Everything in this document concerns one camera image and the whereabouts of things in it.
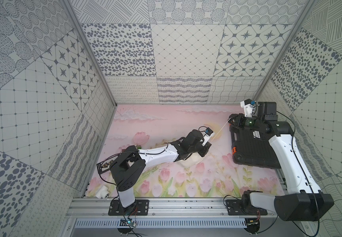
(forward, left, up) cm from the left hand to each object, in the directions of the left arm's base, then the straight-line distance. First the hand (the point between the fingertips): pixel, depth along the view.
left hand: (209, 142), depth 82 cm
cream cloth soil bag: (-9, +10, -4) cm, 15 cm away
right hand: (+4, -9, +14) cm, 17 cm away
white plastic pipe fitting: (-25, +57, -12) cm, 63 cm away
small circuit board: (-37, +44, -15) cm, 59 cm away
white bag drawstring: (+21, -14, -16) cm, 30 cm away
